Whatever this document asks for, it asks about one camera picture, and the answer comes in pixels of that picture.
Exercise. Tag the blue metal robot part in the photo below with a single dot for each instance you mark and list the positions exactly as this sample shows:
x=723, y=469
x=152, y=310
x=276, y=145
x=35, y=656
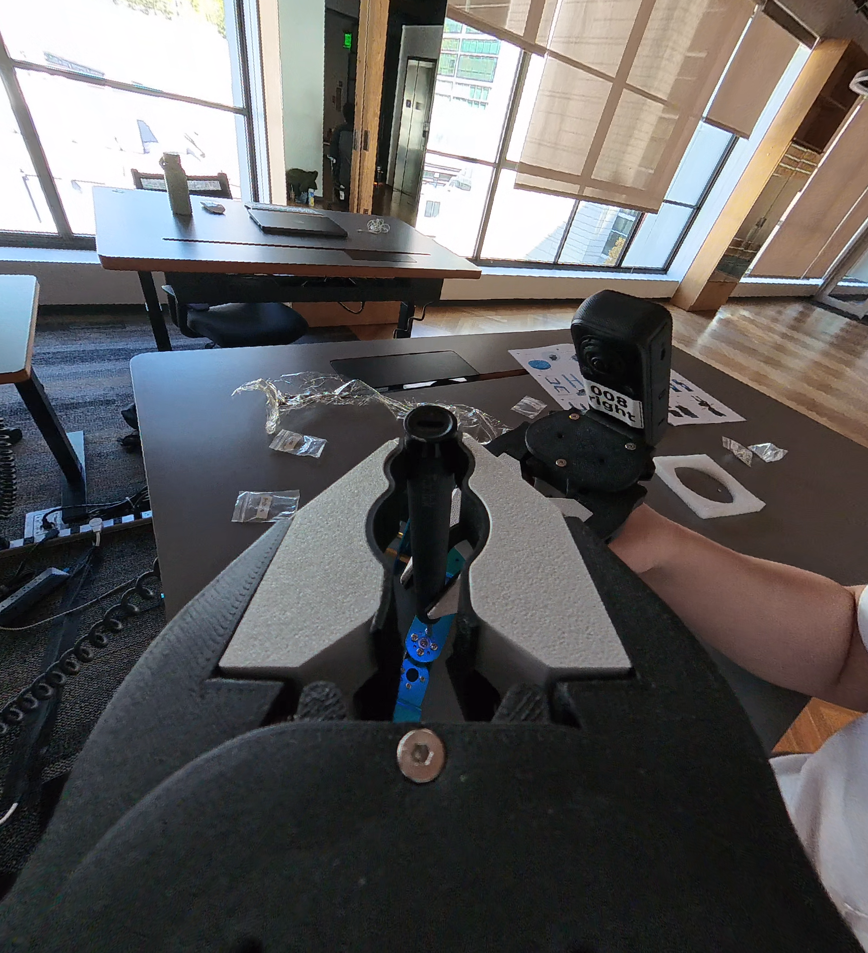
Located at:
x=419, y=655

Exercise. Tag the dark grey desk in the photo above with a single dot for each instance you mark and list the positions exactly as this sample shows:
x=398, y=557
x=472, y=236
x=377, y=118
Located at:
x=203, y=417

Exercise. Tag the dark power strip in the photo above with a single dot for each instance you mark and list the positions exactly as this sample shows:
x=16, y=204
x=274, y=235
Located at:
x=28, y=595

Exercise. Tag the wooden chair back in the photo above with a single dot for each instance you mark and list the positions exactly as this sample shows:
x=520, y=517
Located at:
x=207, y=182

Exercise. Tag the large window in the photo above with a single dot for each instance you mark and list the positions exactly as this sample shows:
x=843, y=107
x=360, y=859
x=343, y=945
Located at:
x=478, y=201
x=106, y=97

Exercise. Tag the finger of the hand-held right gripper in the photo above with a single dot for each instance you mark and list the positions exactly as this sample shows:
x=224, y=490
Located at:
x=571, y=510
x=445, y=604

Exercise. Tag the beige roller blind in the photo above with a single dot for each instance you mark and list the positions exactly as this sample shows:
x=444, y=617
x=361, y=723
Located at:
x=627, y=97

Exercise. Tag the small clear zip bag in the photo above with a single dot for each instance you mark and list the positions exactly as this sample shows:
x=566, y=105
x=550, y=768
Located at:
x=529, y=406
x=266, y=506
x=298, y=444

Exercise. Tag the person's white shirt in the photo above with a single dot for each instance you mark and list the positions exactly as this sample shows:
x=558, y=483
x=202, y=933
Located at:
x=850, y=819

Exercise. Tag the dark bear figure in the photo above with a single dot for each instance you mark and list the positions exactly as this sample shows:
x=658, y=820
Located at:
x=302, y=184

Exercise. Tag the metal elevator door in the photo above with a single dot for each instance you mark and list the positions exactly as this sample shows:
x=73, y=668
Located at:
x=413, y=126

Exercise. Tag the grey water bottle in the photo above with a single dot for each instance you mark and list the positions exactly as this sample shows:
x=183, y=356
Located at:
x=177, y=186

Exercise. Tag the closed dark laptop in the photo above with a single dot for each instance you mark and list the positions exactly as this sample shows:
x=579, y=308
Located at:
x=296, y=221

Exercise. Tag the black office chair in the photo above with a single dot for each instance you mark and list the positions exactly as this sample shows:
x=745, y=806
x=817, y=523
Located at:
x=244, y=324

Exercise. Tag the small clear plastic piece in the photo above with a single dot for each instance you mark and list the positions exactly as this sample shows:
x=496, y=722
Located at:
x=769, y=451
x=737, y=450

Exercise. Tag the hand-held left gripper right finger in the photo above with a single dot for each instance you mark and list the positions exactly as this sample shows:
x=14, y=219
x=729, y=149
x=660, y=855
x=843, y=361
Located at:
x=545, y=595

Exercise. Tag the white foam pad with hole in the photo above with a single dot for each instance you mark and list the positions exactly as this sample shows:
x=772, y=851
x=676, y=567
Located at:
x=672, y=476

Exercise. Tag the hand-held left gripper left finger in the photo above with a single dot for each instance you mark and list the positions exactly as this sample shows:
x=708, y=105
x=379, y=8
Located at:
x=307, y=588

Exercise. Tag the printed instruction sheet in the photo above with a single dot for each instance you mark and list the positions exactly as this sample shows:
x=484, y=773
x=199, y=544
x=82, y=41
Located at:
x=545, y=365

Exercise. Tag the small grey pouch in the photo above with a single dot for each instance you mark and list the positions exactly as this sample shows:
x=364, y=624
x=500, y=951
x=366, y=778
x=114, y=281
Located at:
x=212, y=207

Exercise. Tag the crumpled clear plastic wrap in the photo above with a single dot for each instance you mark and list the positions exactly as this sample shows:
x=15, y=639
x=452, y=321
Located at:
x=344, y=398

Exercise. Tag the person's right forearm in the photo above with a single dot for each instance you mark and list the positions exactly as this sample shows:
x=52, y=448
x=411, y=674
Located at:
x=739, y=603

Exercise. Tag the black cylindrical tube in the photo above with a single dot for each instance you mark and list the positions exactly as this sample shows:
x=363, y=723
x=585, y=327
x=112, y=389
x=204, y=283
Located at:
x=428, y=506

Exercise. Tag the white power strip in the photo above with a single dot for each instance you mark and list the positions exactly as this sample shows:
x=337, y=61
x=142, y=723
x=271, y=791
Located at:
x=69, y=521

